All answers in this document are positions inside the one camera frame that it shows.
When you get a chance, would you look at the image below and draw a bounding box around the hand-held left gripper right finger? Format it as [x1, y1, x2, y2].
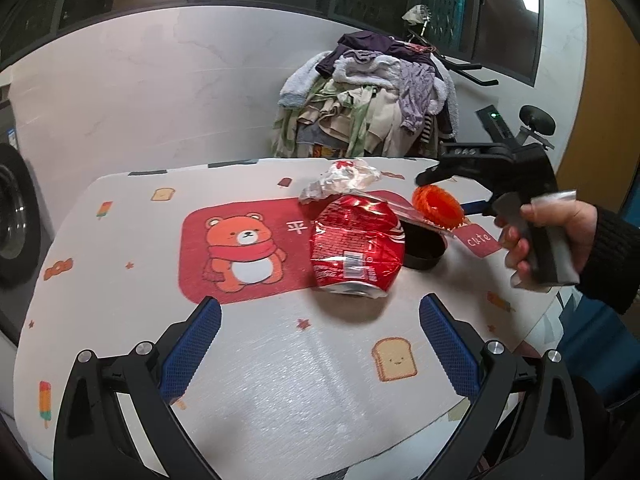
[418, 293, 588, 480]

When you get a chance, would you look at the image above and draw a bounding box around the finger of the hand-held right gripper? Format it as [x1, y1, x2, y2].
[415, 142, 501, 188]
[452, 199, 496, 228]

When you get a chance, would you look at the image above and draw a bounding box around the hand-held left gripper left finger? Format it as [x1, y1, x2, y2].
[52, 296, 223, 480]

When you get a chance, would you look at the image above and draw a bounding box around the orange round lid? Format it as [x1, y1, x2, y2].
[411, 185, 468, 226]

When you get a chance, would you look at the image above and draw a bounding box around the black container with clear lid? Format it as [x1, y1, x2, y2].
[350, 191, 455, 270]

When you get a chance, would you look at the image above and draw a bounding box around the white plastic wrapper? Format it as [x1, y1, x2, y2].
[299, 158, 383, 205]

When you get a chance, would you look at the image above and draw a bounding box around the crushed red can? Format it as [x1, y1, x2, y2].
[309, 195, 406, 301]

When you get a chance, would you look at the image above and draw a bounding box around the person's right forearm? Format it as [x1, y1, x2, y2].
[575, 205, 640, 316]

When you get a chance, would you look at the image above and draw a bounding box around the person's right hand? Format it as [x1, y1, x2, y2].
[496, 199, 599, 288]

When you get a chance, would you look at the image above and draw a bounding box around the black exercise bike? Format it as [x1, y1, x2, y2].
[402, 4, 556, 161]

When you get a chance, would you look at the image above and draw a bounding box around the orange wooden door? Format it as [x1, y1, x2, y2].
[557, 0, 640, 211]

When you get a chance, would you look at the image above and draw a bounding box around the printed table cover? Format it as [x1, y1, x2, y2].
[12, 157, 561, 476]

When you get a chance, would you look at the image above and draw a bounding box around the pile of clothes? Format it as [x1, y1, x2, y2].
[270, 31, 460, 160]

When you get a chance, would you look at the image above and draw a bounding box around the person's blue clothing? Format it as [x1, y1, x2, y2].
[555, 290, 640, 411]

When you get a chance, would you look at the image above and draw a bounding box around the grey washing machine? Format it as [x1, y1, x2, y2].
[0, 85, 56, 291]

